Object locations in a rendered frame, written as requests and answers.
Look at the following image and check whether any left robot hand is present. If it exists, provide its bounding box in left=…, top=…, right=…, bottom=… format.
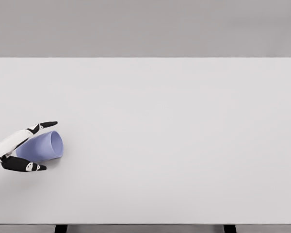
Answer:
left=0, top=121, right=59, bottom=172

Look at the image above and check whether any lavender plastic cup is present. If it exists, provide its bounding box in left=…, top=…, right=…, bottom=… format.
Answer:
left=15, top=130, right=64, bottom=163

